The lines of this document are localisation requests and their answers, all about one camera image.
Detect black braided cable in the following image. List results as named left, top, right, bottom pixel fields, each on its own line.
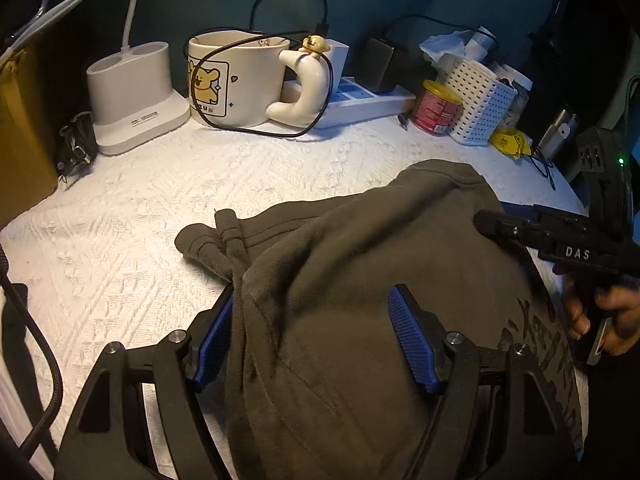
left=0, top=245, right=63, bottom=461

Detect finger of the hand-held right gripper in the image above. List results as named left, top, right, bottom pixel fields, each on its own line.
left=472, top=209, right=541, bottom=257

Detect person's right hand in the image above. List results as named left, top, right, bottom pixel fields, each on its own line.
left=561, top=275, right=640, bottom=357

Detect red can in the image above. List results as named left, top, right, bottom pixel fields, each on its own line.
left=411, top=79, right=463, bottom=137

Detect silver flask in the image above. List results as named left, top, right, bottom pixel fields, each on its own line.
left=537, top=105, right=580, bottom=161

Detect white textured tablecloth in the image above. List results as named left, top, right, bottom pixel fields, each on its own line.
left=0, top=110, right=588, bottom=480

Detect glass jar with white lid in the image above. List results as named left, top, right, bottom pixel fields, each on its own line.
left=510, top=80, right=532, bottom=127

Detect white power strip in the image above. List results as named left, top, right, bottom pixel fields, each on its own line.
left=282, top=76, right=417, bottom=131

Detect white perforated basket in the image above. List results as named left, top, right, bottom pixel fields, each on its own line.
left=442, top=52, right=517, bottom=147

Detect thin black cable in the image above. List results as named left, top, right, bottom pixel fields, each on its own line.
left=520, top=145, right=558, bottom=191

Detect dark grey t-shirt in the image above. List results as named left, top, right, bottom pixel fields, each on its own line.
left=175, top=159, right=586, bottom=480

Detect white charger plug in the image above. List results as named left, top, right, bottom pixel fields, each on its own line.
left=320, top=40, right=350, bottom=86

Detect yellow snack packet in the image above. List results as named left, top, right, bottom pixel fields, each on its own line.
left=489, top=129, right=532, bottom=160

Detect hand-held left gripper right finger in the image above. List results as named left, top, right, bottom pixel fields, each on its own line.
left=387, top=284, right=576, bottom=480

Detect white desk lamp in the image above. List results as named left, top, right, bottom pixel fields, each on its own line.
left=86, top=0, right=192, bottom=156

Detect bundled black cable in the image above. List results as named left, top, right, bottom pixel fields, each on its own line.
left=56, top=110, right=98, bottom=188

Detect cardboard box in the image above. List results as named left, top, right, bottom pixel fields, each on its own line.
left=0, top=42, right=60, bottom=228

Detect black charger adapter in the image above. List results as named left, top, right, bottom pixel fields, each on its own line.
left=361, top=37, right=408, bottom=95

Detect crumpled white tissue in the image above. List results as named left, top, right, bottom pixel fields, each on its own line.
left=419, top=25, right=496, bottom=68

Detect white bear mug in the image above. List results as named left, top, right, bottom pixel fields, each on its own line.
left=187, top=30, right=332, bottom=128

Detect blue item in plastic bag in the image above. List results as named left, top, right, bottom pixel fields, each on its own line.
left=0, top=0, right=103, bottom=56

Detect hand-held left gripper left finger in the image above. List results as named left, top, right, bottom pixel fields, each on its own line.
left=52, top=285, right=236, bottom=480

